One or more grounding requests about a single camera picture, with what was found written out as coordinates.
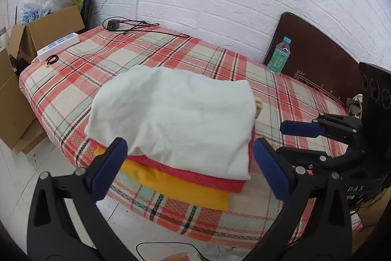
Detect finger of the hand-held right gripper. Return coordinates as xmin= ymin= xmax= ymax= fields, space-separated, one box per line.
xmin=279 ymin=113 xmax=365 ymax=147
xmin=275 ymin=146 xmax=366 ymax=173

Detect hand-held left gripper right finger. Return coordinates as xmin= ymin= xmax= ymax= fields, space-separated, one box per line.
xmin=244 ymin=137 xmax=355 ymax=261

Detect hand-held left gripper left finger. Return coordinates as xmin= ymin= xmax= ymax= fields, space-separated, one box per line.
xmin=27 ymin=136 xmax=138 ymax=261

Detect white shirt with yellow sleeves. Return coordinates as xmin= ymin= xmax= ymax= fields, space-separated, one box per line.
xmin=85 ymin=65 xmax=264 ymax=180

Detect grey knit garment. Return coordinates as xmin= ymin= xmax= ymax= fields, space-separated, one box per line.
xmin=345 ymin=94 xmax=365 ymax=117

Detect red knit garment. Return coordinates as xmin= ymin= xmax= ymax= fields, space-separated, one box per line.
xmin=92 ymin=126 xmax=255 ymax=193

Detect clear plastic water bottle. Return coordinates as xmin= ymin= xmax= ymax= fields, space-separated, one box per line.
xmin=267 ymin=36 xmax=292 ymax=75

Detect dark brown headboard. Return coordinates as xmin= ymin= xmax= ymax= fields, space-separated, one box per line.
xmin=263 ymin=12 xmax=362 ymax=105

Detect orange garment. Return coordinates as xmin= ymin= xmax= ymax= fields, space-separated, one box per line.
xmin=94 ymin=147 xmax=230 ymax=210

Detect flattened cardboard boxes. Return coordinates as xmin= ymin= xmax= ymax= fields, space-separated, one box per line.
xmin=0 ymin=50 xmax=46 ymax=154

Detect white power strip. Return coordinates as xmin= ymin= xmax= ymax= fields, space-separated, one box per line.
xmin=37 ymin=33 xmax=80 ymax=63

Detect cardboard box with open flaps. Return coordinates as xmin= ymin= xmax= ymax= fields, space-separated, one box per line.
xmin=8 ymin=4 xmax=86 ymax=64

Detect light blue cloth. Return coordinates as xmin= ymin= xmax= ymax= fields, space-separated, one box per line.
xmin=21 ymin=7 xmax=51 ymax=23

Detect thin black cable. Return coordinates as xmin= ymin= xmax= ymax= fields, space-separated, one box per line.
xmin=136 ymin=241 xmax=204 ymax=261

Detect black adapter cable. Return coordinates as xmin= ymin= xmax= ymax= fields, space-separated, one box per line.
xmin=102 ymin=16 xmax=191 ymax=38

